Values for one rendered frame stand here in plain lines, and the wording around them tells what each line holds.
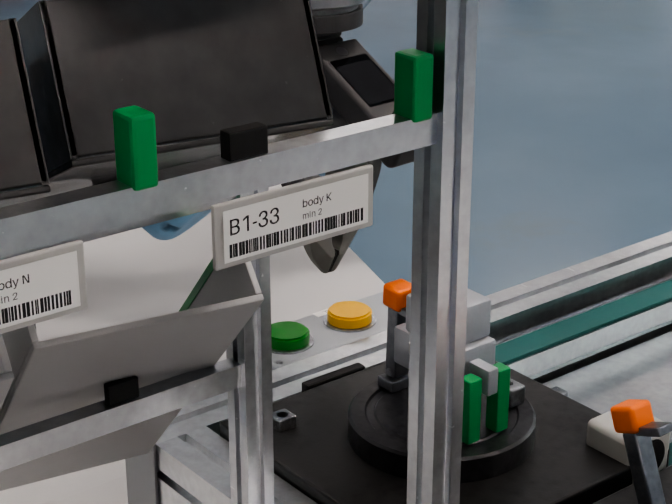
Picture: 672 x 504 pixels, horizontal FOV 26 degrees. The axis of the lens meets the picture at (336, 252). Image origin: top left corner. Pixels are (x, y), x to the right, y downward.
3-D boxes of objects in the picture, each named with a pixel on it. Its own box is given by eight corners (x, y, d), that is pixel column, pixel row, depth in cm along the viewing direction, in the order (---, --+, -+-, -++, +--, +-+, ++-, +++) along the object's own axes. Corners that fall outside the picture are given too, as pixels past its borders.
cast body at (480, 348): (392, 362, 108) (393, 275, 105) (436, 346, 111) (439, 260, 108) (470, 404, 102) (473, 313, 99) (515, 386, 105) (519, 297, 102)
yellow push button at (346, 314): (318, 327, 131) (318, 307, 130) (352, 316, 133) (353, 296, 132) (346, 343, 128) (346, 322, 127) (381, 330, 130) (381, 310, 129)
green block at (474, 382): (456, 439, 105) (458, 377, 103) (468, 434, 105) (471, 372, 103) (467, 445, 104) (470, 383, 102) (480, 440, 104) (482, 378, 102)
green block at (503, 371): (484, 427, 106) (487, 365, 104) (496, 422, 107) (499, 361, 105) (496, 433, 105) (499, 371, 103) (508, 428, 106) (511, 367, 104)
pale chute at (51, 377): (-34, 500, 98) (-51, 438, 99) (149, 453, 103) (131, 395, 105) (32, 349, 74) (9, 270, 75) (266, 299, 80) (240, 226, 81)
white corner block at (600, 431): (581, 466, 109) (585, 418, 107) (622, 447, 111) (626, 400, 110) (629, 492, 105) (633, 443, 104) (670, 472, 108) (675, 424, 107)
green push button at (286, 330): (254, 349, 127) (254, 328, 126) (291, 336, 129) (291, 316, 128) (281, 365, 124) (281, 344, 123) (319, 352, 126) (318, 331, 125)
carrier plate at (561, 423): (219, 444, 112) (218, 419, 111) (450, 357, 126) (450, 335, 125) (426, 590, 94) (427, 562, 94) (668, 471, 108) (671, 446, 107)
